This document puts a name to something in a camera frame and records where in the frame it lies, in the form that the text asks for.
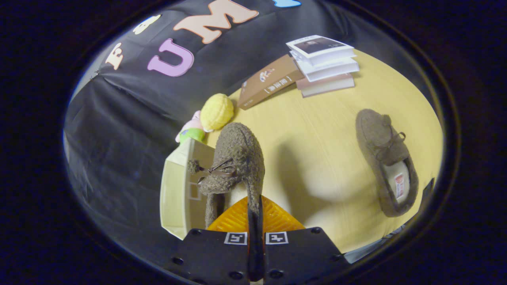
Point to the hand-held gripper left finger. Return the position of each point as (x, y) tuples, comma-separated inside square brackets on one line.
[(214, 257)]

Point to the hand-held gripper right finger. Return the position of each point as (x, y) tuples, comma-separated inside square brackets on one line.
[(297, 253)]

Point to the brown fuzzy shoe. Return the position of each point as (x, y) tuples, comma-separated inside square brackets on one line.
[(237, 154), (376, 134)]

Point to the pink and green plush toy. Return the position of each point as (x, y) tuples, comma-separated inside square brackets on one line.
[(190, 132)]

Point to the yellow plush ball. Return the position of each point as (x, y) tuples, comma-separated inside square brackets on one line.
[(217, 112)]

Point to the black backdrop cloth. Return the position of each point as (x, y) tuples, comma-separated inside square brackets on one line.
[(119, 118)]

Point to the pale pink book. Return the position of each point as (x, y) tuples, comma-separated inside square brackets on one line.
[(326, 85)]

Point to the brown book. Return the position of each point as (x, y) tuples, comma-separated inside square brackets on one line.
[(269, 81)]

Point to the white book with dark photo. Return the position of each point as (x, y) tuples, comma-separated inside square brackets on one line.
[(321, 45)]

